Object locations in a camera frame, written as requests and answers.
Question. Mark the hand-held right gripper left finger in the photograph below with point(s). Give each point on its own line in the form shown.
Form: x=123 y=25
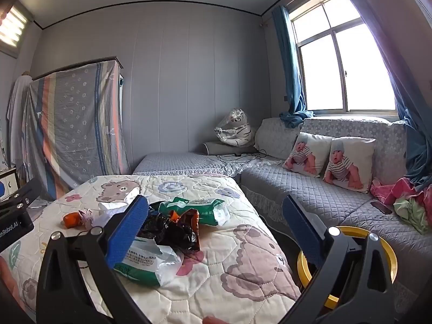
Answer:
x=126 y=229

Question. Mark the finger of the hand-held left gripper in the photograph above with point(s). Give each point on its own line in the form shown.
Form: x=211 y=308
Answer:
x=27 y=192

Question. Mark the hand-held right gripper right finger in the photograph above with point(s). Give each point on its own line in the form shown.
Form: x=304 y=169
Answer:
x=302 y=229

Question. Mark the white cloth bundle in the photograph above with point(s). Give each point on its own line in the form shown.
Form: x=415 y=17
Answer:
x=104 y=214

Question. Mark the green wet wipes packet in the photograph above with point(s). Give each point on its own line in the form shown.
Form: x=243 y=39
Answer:
x=148 y=263
x=202 y=211

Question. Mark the black plastic bag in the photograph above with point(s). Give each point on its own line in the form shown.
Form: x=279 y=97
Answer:
x=168 y=233

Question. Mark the small orange wrapper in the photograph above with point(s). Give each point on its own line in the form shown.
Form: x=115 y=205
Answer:
x=71 y=220

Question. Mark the orange snack wrapper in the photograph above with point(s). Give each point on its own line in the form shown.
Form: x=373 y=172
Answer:
x=193 y=216

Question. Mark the yellow trash bin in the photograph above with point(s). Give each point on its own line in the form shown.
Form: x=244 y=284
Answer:
x=389 y=260

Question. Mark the white low cabinet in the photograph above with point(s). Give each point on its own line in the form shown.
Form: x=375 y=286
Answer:
x=8 y=179

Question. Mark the grey quilted sofa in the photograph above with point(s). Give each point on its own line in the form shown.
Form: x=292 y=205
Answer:
x=303 y=189

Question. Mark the baby print pillow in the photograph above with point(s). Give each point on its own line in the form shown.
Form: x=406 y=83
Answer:
x=305 y=155
x=347 y=165

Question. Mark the white hanging cloth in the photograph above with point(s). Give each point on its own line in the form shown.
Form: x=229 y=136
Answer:
x=18 y=114

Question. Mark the black phone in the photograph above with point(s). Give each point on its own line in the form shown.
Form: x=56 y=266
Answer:
x=381 y=207

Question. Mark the striped flower sheet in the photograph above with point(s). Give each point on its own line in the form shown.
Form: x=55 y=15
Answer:
x=77 y=125

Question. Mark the cartoon bear printed quilt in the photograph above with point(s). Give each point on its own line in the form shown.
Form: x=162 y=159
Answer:
x=216 y=276

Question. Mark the pink cloth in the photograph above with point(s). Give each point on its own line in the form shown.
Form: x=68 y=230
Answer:
x=401 y=189

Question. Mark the light green cloth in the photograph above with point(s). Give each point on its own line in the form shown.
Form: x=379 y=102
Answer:
x=410 y=211

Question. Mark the tiger plush in plastic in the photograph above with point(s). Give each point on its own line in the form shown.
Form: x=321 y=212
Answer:
x=241 y=131

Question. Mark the grey bolster pillow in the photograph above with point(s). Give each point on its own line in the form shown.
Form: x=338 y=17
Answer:
x=212 y=147

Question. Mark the long blue curtain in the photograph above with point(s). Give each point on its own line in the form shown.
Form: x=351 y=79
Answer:
x=415 y=141

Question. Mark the large window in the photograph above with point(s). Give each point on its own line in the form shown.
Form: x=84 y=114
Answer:
x=320 y=74

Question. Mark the small window with blind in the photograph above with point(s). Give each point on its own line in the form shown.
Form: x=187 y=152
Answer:
x=11 y=27

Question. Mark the short blue curtain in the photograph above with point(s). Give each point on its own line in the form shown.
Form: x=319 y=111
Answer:
x=287 y=57

